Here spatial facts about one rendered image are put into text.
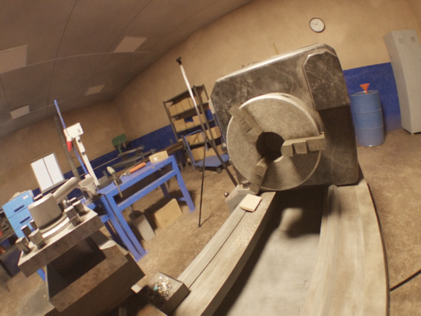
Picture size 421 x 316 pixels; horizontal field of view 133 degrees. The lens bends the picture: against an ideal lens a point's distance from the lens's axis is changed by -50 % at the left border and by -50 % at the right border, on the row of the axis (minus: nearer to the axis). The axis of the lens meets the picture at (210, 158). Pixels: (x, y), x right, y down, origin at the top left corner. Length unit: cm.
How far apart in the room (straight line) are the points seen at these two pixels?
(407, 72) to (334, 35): 155
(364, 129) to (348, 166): 275
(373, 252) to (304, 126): 35
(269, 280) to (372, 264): 30
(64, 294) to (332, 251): 53
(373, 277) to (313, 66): 55
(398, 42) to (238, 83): 349
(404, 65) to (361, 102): 121
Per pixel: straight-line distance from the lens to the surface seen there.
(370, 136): 344
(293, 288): 56
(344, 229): 55
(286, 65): 62
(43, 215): 35
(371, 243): 52
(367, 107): 333
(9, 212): 213
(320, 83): 56
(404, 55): 388
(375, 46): 422
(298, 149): 41
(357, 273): 46
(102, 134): 778
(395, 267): 156
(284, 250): 66
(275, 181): 49
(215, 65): 456
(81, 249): 36
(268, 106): 43
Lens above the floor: 121
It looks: 13 degrees down
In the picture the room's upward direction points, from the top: 20 degrees counter-clockwise
